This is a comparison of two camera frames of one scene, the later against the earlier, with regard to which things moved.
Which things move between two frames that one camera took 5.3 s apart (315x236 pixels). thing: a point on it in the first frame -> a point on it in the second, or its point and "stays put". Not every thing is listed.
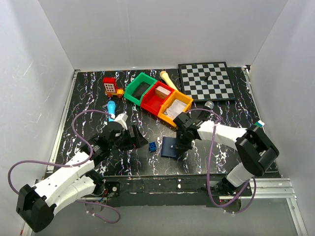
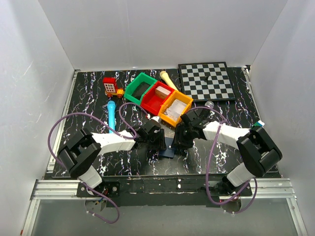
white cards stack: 176,108 stays put
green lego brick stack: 260,123 stays put
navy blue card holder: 169,147 stays put
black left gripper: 135,137 -> 161,139
